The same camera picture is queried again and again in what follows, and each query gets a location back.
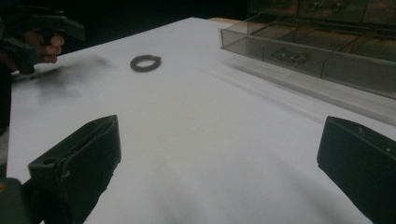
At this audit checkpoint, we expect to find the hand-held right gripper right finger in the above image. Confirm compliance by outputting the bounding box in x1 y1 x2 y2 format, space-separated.
317 116 396 224

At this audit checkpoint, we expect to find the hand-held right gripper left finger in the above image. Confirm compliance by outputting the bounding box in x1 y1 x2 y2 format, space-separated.
28 114 122 224

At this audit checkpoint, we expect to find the dark hair tie ring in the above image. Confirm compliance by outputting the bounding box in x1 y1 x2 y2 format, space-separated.
129 54 163 74

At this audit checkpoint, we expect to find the clear plastic compartment box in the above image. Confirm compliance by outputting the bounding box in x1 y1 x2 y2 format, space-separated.
219 0 396 101

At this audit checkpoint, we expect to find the metal clasp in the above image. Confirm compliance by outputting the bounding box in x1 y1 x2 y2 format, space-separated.
270 47 307 67

